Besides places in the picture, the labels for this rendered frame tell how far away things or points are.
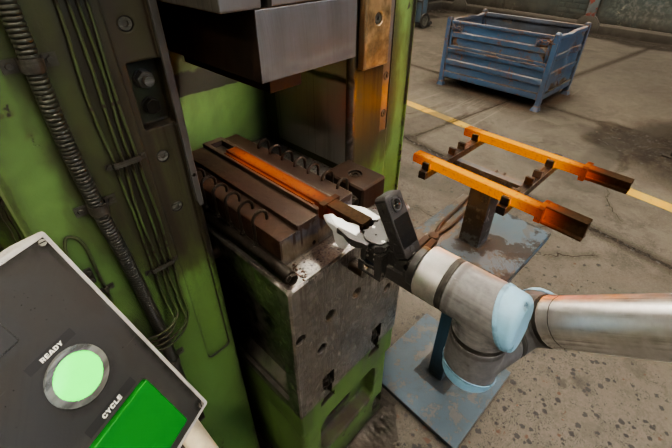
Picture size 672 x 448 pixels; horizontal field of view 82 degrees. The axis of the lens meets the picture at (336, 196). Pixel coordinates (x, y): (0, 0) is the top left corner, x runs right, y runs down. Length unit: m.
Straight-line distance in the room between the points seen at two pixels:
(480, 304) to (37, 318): 0.52
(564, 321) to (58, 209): 0.76
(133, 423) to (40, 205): 0.32
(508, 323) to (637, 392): 1.43
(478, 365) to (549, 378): 1.20
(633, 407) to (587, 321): 1.28
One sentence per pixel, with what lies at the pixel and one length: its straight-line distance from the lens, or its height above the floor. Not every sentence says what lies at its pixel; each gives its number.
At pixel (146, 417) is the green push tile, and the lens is 0.52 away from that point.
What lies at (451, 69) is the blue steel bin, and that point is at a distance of 4.71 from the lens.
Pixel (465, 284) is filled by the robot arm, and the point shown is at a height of 1.02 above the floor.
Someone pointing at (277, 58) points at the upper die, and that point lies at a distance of 0.58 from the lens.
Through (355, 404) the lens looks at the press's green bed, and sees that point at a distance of 1.46.
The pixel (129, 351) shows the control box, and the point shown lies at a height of 1.07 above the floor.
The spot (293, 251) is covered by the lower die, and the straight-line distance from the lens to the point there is 0.76.
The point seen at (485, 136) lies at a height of 0.97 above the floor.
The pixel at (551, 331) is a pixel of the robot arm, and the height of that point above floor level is 0.92.
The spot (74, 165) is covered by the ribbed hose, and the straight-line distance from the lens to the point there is 0.62.
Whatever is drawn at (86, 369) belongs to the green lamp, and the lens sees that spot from 0.48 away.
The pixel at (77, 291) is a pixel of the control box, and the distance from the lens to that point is 0.49.
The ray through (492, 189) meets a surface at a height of 0.97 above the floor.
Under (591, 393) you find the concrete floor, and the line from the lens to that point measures 1.91.
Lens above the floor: 1.45
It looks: 34 degrees down
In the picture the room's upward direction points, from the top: straight up
